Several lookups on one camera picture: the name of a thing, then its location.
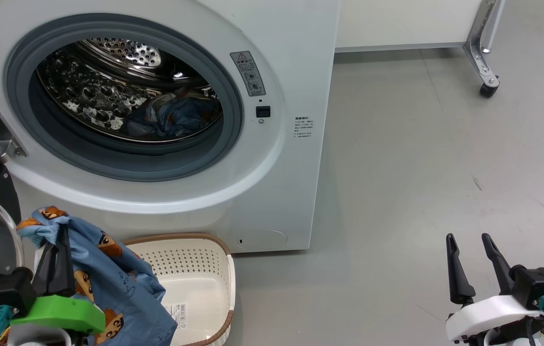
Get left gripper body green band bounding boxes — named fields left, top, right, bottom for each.
left=10, top=294, right=106, bottom=335

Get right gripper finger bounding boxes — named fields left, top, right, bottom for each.
left=482, top=233, right=515, bottom=295
left=446, top=234, right=477, bottom=305

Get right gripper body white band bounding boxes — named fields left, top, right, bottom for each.
left=446, top=295, right=544, bottom=343

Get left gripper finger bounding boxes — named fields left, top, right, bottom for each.
left=32, top=242, right=57, bottom=296
left=55, top=224, right=77, bottom=297

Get blue cartoon print pajama trousers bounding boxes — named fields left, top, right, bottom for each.
left=16, top=206, right=179, bottom=346

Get blue and cream pajama top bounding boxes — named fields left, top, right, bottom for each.
left=125, top=89, right=222, bottom=140

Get steel washer drum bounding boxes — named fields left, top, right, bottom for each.
left=36, top=37, right=224, bottom=144

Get round washer filter cover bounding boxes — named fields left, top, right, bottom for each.
left=236, top=229, right=288, bottom=250

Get white front-load washing machine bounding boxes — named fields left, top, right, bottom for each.
left=0, top=0, right=340, bottom=254

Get basket product label sticker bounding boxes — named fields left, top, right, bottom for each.
left=165, top=303, right=188, bottom=330

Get cream perforated laundry basket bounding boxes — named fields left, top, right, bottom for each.
left=123, top=233, right=236, bottom=346

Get metal leg with caster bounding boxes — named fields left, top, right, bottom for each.
left=463, top=0, right=505, bottom=99

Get white partition panel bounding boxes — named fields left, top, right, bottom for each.
left=335, top=0, right=484, bottom=53

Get grey warning sticker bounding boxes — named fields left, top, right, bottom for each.
left=230, top=50, right=266, bottom=97

